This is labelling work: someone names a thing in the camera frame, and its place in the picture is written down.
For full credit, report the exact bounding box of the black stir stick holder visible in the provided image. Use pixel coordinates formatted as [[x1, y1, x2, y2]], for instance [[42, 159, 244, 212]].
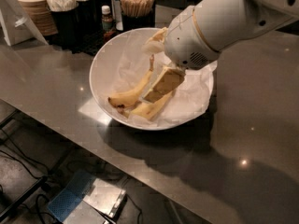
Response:
[[121, 11, 155, 32]]

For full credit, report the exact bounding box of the black floor cable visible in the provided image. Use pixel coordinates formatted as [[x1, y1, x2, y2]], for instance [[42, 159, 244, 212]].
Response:
[[0, 128, 50, 179]]

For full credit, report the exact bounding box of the black cup with packets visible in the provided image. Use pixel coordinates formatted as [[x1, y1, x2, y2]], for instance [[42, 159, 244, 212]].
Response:
[[51, 7, 81, 49]]

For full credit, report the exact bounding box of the black condiment tray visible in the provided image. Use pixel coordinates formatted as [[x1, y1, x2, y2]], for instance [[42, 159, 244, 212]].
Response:
[[46, 30, 105, 56]]

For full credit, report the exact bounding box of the white bowl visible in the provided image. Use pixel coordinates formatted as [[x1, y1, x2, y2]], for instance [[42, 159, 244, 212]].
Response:
[[90, 28, 217, 131]]

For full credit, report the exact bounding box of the white paper liner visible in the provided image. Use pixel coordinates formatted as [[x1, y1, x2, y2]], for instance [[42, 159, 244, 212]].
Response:
[[101, 29, 217, 130]]

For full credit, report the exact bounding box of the yellow banana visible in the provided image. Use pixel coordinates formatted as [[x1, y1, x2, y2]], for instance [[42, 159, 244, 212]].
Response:
[[107, 55, 154, 108], [130, 93, 173, 120]]

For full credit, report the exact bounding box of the silver metal box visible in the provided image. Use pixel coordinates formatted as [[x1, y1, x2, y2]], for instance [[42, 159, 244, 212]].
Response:
[[83, 178, 126, 218]]

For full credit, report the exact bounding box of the blue perforated box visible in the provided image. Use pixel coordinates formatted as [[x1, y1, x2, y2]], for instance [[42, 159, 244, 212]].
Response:
[[48, 170, 96, 222]]

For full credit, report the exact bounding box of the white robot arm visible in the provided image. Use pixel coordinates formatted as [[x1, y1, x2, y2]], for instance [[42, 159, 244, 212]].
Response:
[[142, 0, 299, 103]]

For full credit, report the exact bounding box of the black container with napkins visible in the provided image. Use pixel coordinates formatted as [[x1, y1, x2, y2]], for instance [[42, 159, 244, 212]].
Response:
[[76, 0, 97, 35]]

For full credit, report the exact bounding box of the wooden stir sticks bundle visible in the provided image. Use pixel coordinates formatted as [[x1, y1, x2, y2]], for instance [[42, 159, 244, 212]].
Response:
[[120, 0, 155, 18]]

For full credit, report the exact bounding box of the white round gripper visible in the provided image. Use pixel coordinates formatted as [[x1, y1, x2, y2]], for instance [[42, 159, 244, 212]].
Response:
[[141, 6, 220, 103]]

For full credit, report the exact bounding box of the small brown sauce bottle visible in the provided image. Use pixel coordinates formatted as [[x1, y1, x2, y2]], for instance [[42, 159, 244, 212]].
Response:
[[101, 6, 116, 42]]

